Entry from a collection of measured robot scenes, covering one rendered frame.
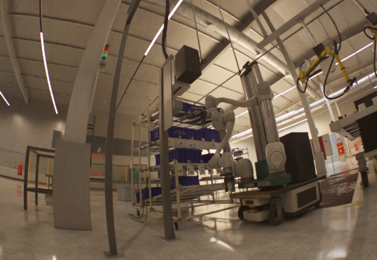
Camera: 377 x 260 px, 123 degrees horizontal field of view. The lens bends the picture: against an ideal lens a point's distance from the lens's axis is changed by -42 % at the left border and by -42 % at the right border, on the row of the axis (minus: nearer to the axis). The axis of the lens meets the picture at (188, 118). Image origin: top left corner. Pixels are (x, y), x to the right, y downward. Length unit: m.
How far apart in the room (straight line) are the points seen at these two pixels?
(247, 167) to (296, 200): 0.66
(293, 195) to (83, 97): 2.38
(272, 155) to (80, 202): 1.76
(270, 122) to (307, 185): 0.76
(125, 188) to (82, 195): 3.90
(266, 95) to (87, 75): 2.02
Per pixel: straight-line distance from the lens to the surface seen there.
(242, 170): 1.95
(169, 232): 1.56
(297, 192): 1.69
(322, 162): 7.88
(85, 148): 1.91
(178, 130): 2.24
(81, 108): 2.12
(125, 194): 5.70
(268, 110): 1.50
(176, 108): 1.50
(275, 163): 1.35
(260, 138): 2.05
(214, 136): 2.61
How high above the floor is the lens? 0.47
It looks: 22 degrees up
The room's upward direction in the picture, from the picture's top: 5 degrees counter-clockwise
